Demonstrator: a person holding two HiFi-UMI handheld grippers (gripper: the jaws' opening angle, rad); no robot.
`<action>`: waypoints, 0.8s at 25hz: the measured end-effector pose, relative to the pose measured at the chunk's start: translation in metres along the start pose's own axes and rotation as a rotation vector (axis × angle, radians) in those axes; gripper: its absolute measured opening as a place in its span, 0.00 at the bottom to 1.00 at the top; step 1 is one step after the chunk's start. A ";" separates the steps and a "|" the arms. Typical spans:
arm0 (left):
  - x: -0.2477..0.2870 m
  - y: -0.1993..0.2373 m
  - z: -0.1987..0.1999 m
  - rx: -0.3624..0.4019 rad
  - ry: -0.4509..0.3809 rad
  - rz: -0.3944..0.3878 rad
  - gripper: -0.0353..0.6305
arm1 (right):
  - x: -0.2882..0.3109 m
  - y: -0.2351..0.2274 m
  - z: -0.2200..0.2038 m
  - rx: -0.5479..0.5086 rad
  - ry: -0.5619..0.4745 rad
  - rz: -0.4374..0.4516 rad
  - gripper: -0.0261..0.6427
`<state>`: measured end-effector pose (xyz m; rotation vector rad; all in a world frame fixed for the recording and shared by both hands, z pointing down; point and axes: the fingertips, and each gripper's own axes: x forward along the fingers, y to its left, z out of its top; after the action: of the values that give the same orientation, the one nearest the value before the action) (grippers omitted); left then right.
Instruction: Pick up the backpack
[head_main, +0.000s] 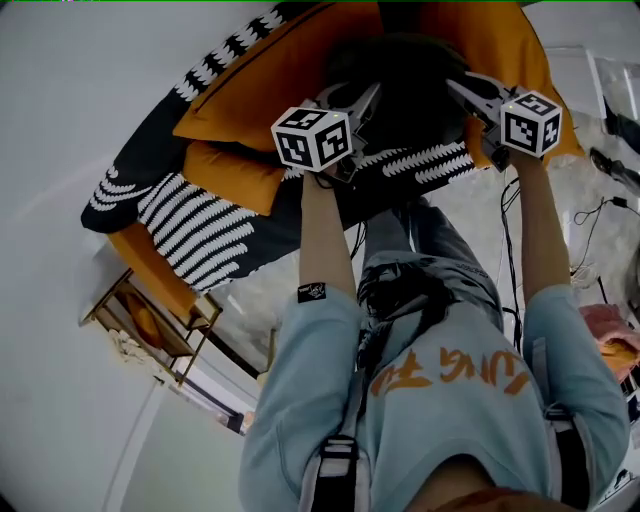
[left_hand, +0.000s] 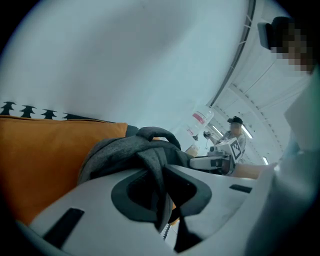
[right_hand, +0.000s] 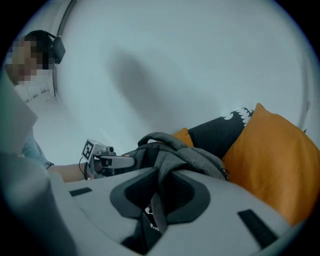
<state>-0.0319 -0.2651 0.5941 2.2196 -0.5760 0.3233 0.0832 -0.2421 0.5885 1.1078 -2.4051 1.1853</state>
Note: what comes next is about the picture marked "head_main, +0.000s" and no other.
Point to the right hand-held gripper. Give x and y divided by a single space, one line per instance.
530 127

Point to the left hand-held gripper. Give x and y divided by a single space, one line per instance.
310 140

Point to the black backpack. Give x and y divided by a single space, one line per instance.
410 80

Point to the person's left forearm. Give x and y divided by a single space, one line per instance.
325 240

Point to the person's right forearm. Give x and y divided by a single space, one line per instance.
542 225

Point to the small orange pillow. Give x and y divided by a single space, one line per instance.
235 175

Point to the black shoe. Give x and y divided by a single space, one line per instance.
615 167

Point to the grey jeans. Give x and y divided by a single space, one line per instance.
430 250

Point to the black white striped blanket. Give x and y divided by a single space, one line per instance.
200 235

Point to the pink cloth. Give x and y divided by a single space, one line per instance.
610 330

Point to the wooden side rack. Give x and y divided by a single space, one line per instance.
170 335

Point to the orange bag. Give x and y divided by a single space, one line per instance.
145 320

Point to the light blue shirt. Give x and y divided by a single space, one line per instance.
450 410

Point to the white cloth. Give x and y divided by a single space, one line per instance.
132 350

